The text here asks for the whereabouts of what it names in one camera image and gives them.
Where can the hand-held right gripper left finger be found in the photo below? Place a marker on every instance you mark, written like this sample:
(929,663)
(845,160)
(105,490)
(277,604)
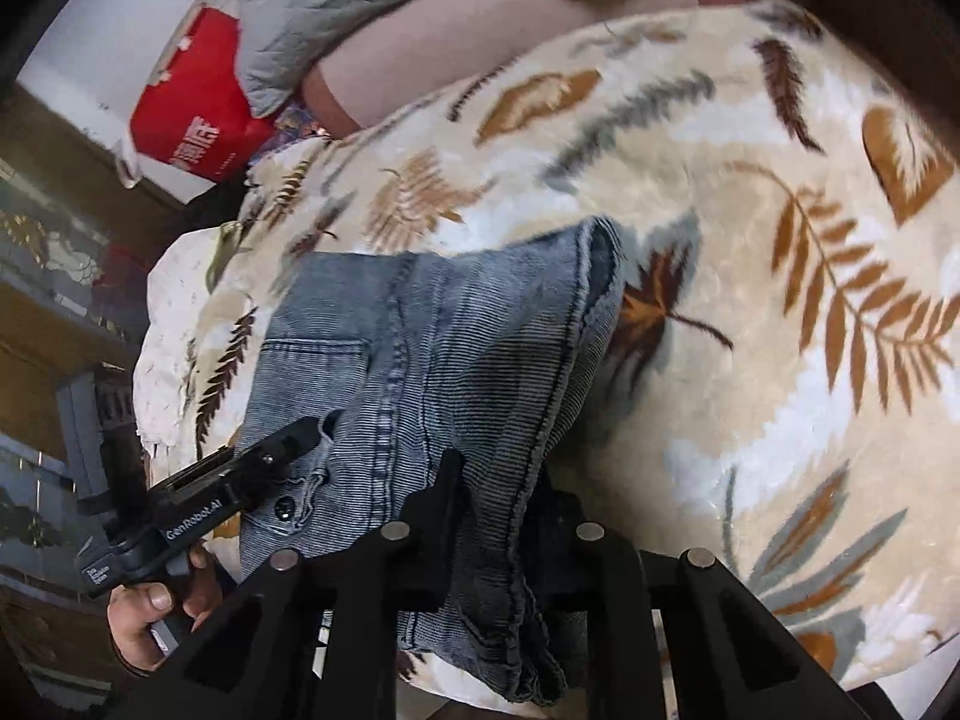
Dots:
(431,514)

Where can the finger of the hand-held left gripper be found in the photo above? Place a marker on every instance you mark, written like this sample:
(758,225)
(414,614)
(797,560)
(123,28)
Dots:
(289,444)

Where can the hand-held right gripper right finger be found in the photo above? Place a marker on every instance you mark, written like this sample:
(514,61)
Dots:
(600,585)

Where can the blue denim pants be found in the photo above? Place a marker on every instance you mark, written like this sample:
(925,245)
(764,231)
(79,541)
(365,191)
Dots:
(450,360)

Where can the person's left hand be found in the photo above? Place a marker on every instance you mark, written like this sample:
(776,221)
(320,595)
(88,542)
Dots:
(135,630)

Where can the white floral sheet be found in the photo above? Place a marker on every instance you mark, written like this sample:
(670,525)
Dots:
(172,360)

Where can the purple patterned cloth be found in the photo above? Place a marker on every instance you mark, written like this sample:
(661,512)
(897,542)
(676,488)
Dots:
(289,127)

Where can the white mattress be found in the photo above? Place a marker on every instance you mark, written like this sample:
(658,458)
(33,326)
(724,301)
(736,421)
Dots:
(915,682)

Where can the red shopping bag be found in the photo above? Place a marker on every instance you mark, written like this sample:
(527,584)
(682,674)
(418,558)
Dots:
(187,112)

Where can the beige leaf print blanket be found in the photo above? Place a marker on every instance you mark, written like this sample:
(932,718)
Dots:
(750,202)

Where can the grey quilted pillow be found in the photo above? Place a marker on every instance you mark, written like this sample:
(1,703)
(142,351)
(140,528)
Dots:
(337,22)

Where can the pink bed sheet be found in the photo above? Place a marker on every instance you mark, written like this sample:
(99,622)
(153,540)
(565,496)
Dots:
(487,52)

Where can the dark brown plush cloth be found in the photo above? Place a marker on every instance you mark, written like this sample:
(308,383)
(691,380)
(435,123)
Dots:
(862,0)

